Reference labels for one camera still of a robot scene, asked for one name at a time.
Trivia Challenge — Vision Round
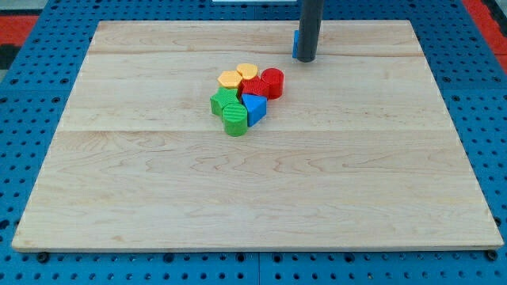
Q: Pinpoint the green cylinder block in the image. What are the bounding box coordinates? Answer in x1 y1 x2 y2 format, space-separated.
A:
222 103 248 137

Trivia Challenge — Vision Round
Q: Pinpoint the blue triangle block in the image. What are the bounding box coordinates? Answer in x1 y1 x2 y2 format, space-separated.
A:
242 93 268 127

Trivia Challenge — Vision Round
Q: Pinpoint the green star block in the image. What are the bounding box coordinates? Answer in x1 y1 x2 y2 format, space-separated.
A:
210 87 238 116

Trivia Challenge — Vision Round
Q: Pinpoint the red star block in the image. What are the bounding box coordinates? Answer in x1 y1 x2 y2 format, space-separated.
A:
238 77 269 98

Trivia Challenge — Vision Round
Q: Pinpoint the red cylinder block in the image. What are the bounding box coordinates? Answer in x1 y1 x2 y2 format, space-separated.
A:
261 68 284 100

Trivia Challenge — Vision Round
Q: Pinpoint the yellow hexagon block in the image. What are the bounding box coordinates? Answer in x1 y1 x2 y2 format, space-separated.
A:
217 70 242 89

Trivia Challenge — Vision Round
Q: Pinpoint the yellow heart block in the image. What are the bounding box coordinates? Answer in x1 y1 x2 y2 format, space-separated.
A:
236 63 258 80

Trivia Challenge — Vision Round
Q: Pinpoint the light wooden board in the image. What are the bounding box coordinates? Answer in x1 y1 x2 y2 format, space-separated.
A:
12 20 504 253

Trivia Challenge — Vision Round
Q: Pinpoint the blue cube block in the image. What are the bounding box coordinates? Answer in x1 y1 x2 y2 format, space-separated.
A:
292 29 299 59

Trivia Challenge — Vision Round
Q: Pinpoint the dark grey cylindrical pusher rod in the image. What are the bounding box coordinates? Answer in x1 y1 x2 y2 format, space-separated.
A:
295 0 324 63

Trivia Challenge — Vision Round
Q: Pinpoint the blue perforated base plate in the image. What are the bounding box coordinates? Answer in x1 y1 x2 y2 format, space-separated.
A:
1 1 506 284

